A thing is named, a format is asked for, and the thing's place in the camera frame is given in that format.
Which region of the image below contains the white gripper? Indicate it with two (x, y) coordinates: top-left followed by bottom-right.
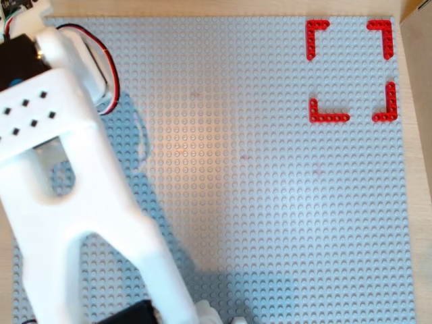
(57, 28), (115, 106)

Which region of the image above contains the red L-shaped Lego beam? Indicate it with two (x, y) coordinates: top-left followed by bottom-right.
(367, 18), (395, 61)
(306, 18), (331, 61)
(371, 80), (398, 123)
(308, 97), (351, 124)

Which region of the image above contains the grey Lego baseplate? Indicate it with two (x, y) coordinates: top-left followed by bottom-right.
(11, 15), (419, 324)

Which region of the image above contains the red black servo wire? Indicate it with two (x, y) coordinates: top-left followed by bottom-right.
(55, 23), (122, 116)

